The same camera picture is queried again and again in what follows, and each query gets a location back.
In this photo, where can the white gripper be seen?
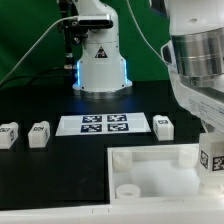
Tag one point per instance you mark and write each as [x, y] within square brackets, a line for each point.
[205, 102]

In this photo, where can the white square tabletop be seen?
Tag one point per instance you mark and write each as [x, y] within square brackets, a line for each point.
[145, 173]

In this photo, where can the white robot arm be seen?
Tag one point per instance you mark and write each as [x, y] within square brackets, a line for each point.
[195, 66]

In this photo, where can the white tag sheet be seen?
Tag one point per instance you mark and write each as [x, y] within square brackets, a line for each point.
[98, 124]

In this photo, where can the white front wall bar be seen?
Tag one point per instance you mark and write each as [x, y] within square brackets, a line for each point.
[204, 211]

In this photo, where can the black camera stand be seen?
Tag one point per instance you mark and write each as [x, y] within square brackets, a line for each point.
[73, 33]

